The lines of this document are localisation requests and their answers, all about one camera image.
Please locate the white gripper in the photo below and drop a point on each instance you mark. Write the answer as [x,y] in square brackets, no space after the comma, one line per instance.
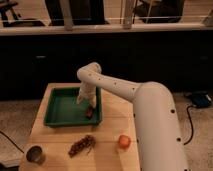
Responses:
[87,92]

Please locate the dark red pepper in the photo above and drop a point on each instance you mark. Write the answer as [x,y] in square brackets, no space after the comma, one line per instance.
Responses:
[89,112]

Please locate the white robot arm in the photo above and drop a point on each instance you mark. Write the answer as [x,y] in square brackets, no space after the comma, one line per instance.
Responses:
[158,134]

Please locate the green plastic tray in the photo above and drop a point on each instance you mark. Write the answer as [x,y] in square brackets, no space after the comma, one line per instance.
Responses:
[62,109]

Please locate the dark grape bunch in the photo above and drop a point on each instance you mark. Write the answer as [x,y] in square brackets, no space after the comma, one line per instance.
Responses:
[87,142]

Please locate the orange round fruit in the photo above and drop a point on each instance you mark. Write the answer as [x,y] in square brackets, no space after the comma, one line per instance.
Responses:
[124,141]

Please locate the metal cup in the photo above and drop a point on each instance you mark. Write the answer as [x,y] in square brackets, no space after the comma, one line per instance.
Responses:
[36,155]

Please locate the black chair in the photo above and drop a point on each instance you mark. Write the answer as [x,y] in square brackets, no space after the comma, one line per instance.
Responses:
[8,5]

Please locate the wooden railing ledge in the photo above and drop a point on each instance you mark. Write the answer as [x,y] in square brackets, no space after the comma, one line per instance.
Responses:
[97,29]

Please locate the black power adapter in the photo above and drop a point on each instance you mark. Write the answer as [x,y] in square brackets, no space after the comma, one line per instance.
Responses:
[201,100]

